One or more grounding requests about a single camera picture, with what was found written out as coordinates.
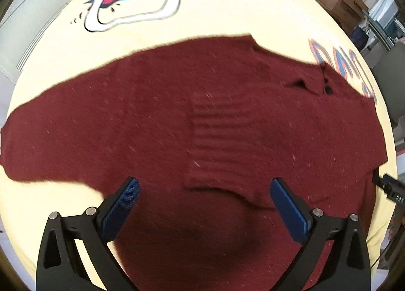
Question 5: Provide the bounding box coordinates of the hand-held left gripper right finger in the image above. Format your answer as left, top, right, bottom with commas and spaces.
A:
269, 178, 371, 291

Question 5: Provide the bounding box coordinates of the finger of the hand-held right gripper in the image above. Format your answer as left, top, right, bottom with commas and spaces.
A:
373, 169, 405, 204

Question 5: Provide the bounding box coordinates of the yellow cartoon printed blanket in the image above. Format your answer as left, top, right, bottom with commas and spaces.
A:
0, 0, 400, 291

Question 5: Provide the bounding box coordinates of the grey chair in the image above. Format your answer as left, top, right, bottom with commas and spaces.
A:
369, 48, 405, 89

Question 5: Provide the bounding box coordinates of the maroon knit sweater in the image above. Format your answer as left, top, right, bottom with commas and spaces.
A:
0, 34, 389, 291

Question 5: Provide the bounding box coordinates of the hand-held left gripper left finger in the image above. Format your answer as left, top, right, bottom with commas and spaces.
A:
36, 176, 149, 291

